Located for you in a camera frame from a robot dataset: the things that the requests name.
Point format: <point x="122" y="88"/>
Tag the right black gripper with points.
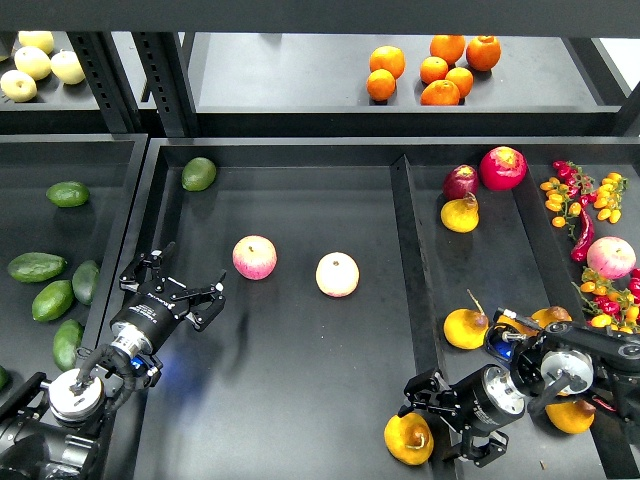
<point x="478" y="405"/>

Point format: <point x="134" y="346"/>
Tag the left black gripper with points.
<point x="158" y="303"/>

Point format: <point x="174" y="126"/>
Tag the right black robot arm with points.
<point x="535" y="367"/>

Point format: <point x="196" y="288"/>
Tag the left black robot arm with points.
<point x="61" y="428"/>

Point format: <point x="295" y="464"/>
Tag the dark green avocado upright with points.
<point x="85" y="281"/>

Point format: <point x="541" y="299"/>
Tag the yellow pear right tray left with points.
<point x="466" y="328"/>

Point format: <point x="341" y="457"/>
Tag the yellow pear tray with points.
<point x="542" y="317"/>
<point x="571" y="417"/>
<point x="466" y="328"/>

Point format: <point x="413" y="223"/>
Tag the yellow pear right tray bottom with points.
<point x="571" y="417"/>

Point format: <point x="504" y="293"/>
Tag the green avocado at tray corner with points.
<point x="198" y="174"/>

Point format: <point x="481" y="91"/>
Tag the yellow pear right tray middle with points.
<point x="542" y="317"/>

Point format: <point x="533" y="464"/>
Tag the dark green avocado left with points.
<point x="35" y="267"/>

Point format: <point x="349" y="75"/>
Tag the pale yellow pear right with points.
<point x="66" y="66"/>

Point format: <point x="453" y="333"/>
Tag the pale yellow pear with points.
<point x="43" y="40"/>
<point x="33" y="61"/>
<point x="18" y="86"/>
<point x="66" y="66"/>

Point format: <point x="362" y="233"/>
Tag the pale yellow pear front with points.
<point x="18" y="86"/>

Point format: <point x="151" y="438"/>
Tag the pale yellow pear middle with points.
<point x="33" y="61"/>

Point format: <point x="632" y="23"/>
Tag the pale yellow pear back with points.
<point x="43" y="40"/>

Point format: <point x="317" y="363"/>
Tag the pink apple left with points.
<point x="254" y="257"/>

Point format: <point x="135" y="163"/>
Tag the black left tray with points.
<point x="109" y="165"/>

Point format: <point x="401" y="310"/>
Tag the black tray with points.
<point x="109" y="165"/>
<point x="290" y="383"/>

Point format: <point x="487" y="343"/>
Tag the pale pink apple centre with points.
<point x="337" y="274"/>

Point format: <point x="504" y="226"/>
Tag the black centre tray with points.
<point x="290" y="383"/>

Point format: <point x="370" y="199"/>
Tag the mixed cherry tomato bunch lower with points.
<point x="608" y="303"/>

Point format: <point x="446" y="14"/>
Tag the red chili pepper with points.
<point x="585" y="239"/>

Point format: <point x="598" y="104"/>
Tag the pink apple right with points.
<point x="611" y="257"/>

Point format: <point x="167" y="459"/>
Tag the dark red apple small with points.
<point x="461" y="180"/>

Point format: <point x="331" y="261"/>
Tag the orange cherry tomato bunch left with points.
<point x="562" y="201"/>

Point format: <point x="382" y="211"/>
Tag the red apple large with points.
<point x="502" y="168"/>

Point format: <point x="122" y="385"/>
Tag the red cherry tomato bunch top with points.
<point x="574" y="180"/>

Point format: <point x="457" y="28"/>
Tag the yellow cherry tomato bunch right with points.
<point x="609" y="197"/>

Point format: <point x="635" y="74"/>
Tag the orange left bottom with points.
<point x="380" y="85"/>

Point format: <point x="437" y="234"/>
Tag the orange left top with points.
<point x="390" y="58"/>

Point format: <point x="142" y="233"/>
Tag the black perforated shelf post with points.
<point x="165" y="66"/>

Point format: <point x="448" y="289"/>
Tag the black perforated post left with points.
<point x="107" y="79"/>

